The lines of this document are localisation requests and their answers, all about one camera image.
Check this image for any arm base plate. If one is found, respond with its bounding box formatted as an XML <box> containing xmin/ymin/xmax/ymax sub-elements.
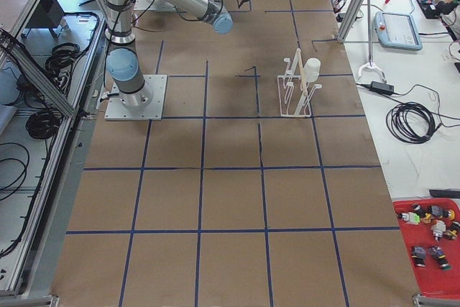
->
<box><xmin>105</xmin><ymin>75</ymin><xmax>167</xmax><ymax>121</ymax></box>
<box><xmin>134</xmin><ymin>0</ymin><xmax>175</xmax><ymax>12</ymax></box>

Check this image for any red plastic parts tray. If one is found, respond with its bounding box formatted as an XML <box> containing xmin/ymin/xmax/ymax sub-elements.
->
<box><xmin>393</xmin><ymin>198</ymin><xmax>459</xmax><ymax>300</ymax></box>

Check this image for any blue teach pendant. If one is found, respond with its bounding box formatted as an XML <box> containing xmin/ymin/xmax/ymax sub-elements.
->
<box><xmin>373</xmin><ymin>12</ymin><xmax>423</xmax><ymax>51</ymax></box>

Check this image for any white plastic cup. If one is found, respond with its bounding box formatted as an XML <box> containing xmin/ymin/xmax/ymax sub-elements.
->
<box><xmin>303</xmin><ymin>58</ymin><xmax>321</xmax><ymax>83</ymax></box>

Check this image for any black power adapter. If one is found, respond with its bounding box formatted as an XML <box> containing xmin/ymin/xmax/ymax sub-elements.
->
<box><xmin>369</xmin><ymin>81</ymin><xmax>395</xmax><ymax>96</ymax></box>

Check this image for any coiled black cable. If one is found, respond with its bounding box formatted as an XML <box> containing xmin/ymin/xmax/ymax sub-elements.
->
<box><xmin>386</xmin><ymin>102</ymin><xmax>440</xmax><ymax>143</ymax></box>

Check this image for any white wire cup rack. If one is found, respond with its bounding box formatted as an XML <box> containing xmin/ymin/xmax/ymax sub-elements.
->
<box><xmin>277</xmin><ymin>48</ymin><xmax>322</xmax><ymax>118</ymax></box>

